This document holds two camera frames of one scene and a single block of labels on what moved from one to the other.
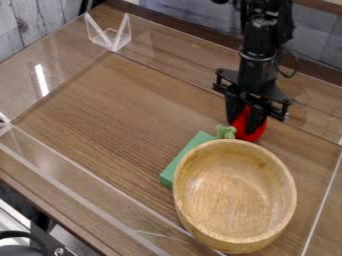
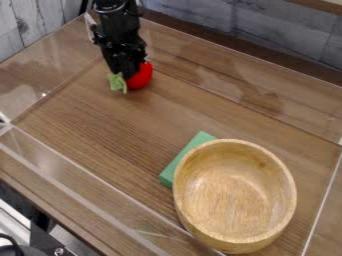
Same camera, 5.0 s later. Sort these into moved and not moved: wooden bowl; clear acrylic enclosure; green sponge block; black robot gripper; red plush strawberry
Moved: red plush strawberry; black robot gripper
Not moved: green sponge block; clear acrylic enclosure; wooden bowl
